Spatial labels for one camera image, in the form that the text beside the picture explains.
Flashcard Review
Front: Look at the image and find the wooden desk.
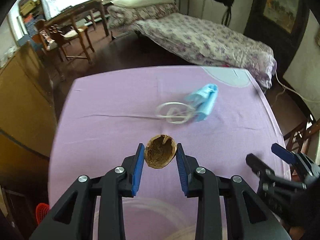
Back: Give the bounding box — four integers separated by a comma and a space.
45, 0, 109, 51

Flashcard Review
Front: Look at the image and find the blue face mask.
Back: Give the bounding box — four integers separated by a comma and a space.
184, 83, 219, 122

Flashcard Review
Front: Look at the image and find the wooden chair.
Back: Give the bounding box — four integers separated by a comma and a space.
35, 20, 94, 64

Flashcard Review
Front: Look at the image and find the red plastic mesh basket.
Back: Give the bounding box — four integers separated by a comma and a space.
36, 203, 50, 225

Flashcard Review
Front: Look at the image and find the framed painting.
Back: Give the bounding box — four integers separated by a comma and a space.
263, 0, 299, 34

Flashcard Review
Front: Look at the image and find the white pillow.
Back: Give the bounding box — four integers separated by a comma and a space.
111, 0, 175, 8

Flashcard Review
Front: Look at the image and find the white cable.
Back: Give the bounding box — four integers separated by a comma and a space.
274, 71, 320, 104

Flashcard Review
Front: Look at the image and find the wooden partition panel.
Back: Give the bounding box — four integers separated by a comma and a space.
0, 41, 58, 160

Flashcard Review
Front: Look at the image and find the walnut shell half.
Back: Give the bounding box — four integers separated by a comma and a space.
144, 134, 177, 169

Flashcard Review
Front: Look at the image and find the clear plastic ring lid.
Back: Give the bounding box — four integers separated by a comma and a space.
155, 102, 196, 125

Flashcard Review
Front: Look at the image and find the floral bed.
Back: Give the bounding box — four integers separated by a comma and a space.
107, 3, 277, 90

